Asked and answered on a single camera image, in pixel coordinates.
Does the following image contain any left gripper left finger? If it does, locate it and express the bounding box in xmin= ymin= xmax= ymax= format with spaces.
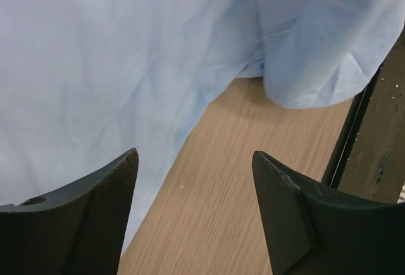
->
xmin=1 ymin=149 xmax=139 ymax=275

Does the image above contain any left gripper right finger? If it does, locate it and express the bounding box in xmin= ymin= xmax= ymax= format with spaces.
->
xmin=252 ymin=151 xmax=404 ymax=274

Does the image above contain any light blue long sleeve shirt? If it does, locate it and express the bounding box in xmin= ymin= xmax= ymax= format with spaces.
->
xmin=1 ymin=0 xmax=404 ymax=245

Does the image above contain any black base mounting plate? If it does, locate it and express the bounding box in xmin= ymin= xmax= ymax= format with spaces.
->
xmin=322 ymin=34 xmax=404 ymax=204

